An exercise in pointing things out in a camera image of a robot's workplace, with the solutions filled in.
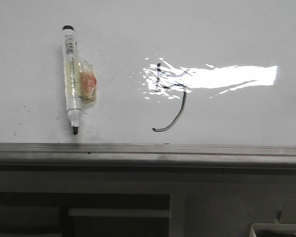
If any aluminium whiteboard tray rail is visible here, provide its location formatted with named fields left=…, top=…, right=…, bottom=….
left=0, top=143, right=296, bottom=171

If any white whiteboard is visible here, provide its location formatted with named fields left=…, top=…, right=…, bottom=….
left=0, top=0, right=296, bottom=146

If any white shelf bar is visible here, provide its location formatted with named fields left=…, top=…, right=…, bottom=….
left=68, top=208, right=170, bottom=218

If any white box bottom right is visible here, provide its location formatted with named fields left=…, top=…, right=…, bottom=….
left=249, top=223, right=296, bottom=237

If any white whiteboard marker with tape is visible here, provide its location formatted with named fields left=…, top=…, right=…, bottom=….
left=62, top=25, right=97, bottom=135

